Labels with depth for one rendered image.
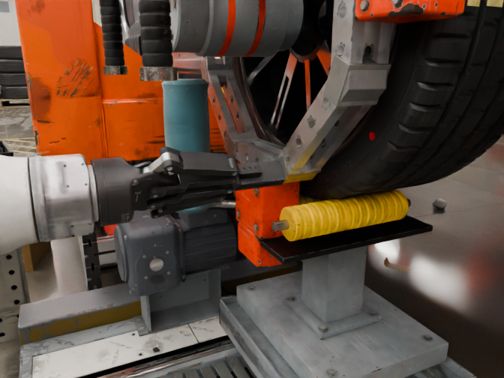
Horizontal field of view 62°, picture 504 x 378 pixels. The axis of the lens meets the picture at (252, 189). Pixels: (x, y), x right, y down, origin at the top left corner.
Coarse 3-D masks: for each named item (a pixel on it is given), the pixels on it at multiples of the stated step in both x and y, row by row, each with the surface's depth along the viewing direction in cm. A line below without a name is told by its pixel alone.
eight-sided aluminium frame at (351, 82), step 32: (352, 0) 48; (352, 32) 49; (384, 32) 51; (224, 64) 95; (352, 64) 50; (384, 64) 52; (320, 96) 56; (352, 96) 53; (224, 128) 89; (320, 128) 57; (352, 128) 60; (256, 160) 77; (288, 160) 67; (320, 160) 66
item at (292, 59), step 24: (312, 0) 80; (312, 24) 81; (312, 48) 82; (264, 72) 95; (288, 72) 83; (312, 72) 76; (264, 96) 96; (288, 96) 85; (312, 96) 77; (264, 120) 92; (288, 120) 94; (360, 120) 63
